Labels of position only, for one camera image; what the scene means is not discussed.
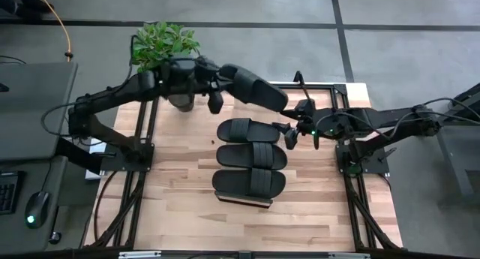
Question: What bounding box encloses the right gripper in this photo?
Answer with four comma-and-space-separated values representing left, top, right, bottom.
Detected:
271, 98, 341, 152

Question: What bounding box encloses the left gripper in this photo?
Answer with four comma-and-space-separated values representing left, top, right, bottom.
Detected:
160, 56, 227, 116

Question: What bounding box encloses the black rubber slide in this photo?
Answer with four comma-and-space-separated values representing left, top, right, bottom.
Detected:
219, 63, 290, 113
216, 117, 281, 144
216, 141, 288, 170
211, 167, 287, 199

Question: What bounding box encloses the wooden shelf black metal frame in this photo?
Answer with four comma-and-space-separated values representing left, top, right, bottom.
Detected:
213, 82, 290, 209

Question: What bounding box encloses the green potted plant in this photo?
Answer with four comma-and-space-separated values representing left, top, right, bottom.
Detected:
130, 21, 202, 113

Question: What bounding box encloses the white box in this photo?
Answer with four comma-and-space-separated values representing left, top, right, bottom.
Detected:
85, 138, 107, 181

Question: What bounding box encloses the dark metal stand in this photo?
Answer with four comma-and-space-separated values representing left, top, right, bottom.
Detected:
436, 81, 480, 208

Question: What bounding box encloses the grey desk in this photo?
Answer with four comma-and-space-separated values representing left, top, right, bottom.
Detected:
0, 62, 101, 254

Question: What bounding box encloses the person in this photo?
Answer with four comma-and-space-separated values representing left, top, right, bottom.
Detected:
0, 0, 54, 14

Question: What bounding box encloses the black computer mouse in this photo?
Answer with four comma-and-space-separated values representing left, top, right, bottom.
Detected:
24, 190, 50, 230

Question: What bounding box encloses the black keyboard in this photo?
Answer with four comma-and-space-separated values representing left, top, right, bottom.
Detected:
0, 170, 26, 215

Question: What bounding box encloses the black aluminium table frame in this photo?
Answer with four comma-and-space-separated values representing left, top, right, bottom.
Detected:
84, 81, 404, 251

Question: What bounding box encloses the silver metal bracket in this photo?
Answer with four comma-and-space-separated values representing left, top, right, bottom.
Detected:
328, 252, 372, 259
118, 250, 162, 259

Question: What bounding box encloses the yellow cable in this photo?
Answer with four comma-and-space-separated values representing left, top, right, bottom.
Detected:
34, 0, 73, 63

